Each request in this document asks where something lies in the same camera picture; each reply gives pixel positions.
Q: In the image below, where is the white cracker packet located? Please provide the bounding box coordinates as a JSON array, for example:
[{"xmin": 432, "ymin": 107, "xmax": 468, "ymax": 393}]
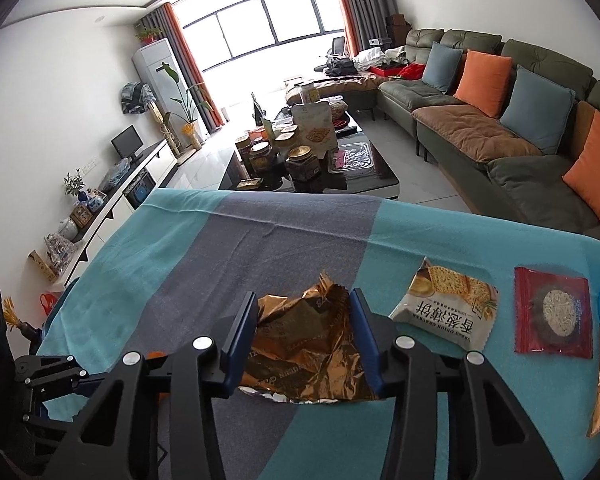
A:
[{"xmin": 389, "ymin": 258, "xmax": 498, "ymax": 351}]

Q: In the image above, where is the grey-blue cushion far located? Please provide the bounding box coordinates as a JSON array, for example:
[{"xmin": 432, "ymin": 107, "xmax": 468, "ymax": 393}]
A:
[{"xmin": 422, "ymin": 42, "xmax": 463, "ymax": 94}]

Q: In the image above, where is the grey-blue cushion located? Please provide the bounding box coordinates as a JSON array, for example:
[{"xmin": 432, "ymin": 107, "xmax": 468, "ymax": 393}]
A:
[
  {"xmin": 500, "ymin": 65, "xmax": 576, "ymax": 155},
  {"xmin": 422, "ymin": 42, "xmax": 463, "ymax": 94}
]

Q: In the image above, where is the small black monitor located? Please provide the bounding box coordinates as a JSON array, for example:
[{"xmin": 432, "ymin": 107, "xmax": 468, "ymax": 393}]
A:
[{"xmin": 111, "ymin": 125, "xmax": 144, "ymax": 160}]

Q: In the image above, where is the curved orange peel strip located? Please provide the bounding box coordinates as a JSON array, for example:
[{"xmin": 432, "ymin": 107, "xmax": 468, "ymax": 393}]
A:
[{"xmin": 146, "ymin": 351, "xmax": 169, "ymax": 403}]

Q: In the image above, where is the green sectional sofa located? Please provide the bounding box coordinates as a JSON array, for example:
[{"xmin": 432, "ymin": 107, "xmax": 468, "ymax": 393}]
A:
[{"xmin": 377, "ymin": 29, "xmax": 600, "ymax": 240}]

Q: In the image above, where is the teal trash bin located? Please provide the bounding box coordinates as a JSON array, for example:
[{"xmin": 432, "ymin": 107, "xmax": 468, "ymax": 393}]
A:
[{"xmin": 42, "ymin": 278, "xmax": 79, "ymax": 339}]

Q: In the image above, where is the black coffee table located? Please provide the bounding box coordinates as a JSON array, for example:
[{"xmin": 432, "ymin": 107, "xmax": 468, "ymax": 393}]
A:
[{"xmin": 219, "ymin": 112, "xmax": 400, "ymax": 200}]

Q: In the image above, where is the torn gold foil wrapper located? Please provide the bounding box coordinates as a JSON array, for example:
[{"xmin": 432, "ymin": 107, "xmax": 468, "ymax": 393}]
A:
[{"xmin": 239, "ymin": 273, "xmax": 377, "ymax": 404}]

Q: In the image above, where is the white standing air conditioner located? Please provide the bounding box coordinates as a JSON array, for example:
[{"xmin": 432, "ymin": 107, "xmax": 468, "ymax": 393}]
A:
[{"xmin": 132, "ymin": 39, "xmax": 187, "ymax": 136}]

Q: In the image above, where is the grey-blue cushion near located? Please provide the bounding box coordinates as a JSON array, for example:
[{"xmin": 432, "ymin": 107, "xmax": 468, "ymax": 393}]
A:
[{"xmin": 500, "ymin": 65, "xmax": 576, "ymax": 155}]

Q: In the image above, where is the white tv cabinet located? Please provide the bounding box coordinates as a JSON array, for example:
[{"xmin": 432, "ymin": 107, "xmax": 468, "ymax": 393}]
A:
[{"xmin": 48, "ymin": 140, "xmax": 178, "ymax": 292}]

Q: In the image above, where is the orange cushion far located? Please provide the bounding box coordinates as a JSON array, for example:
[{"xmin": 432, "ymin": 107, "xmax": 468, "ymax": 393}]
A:
[{"xmin": 454, "ymin": 50, "xmax": 513, "ymax": 118}]

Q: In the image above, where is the orange plastic bag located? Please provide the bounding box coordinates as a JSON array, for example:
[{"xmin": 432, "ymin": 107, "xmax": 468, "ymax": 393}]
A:
[{"xmin": 40, "ymin": 292, "xmax": 59, "ymax": 316}]

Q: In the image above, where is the red cookie packet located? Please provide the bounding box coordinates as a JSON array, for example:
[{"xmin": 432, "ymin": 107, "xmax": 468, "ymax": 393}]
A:
[{"xmin": 515, "ymin": 266, "xmax": 593, "ymax": 360}]

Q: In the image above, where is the tall green potted plant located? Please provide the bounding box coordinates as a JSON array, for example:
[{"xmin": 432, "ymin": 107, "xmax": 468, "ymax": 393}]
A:
[{"xmin": 156, "ymin": 62, "xmax": 206, "ymax": 150}]

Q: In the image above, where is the teal and grey tablecloth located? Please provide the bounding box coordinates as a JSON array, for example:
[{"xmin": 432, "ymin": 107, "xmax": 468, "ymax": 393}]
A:
[{"xmin": 38, "ymin": 188, "xmax": 600, "ymax": 479}]

